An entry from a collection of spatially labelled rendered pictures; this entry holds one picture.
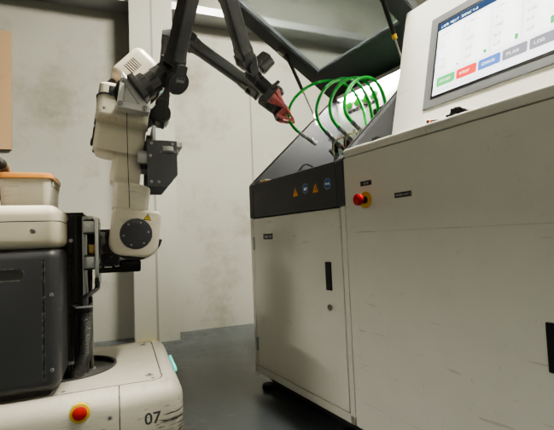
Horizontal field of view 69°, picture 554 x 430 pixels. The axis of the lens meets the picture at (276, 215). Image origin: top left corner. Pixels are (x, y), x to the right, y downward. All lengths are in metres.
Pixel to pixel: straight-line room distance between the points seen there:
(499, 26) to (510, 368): 0.96
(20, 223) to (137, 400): 0.59
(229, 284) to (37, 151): 1.69
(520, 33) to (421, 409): 1.07
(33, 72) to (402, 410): 3.11
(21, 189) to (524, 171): 1.37
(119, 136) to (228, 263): 1.99
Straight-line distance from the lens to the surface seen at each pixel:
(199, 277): 3.26
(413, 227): 1.16
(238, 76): 1.96
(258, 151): 3.46
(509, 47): 1.41
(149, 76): 1.41
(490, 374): 1.10
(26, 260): 1.30
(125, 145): 1.51
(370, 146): 1.29
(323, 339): 1.53
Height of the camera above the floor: 0.69
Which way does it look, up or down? 3 degrees up
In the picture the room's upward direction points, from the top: 2 degrees counter-clockwise
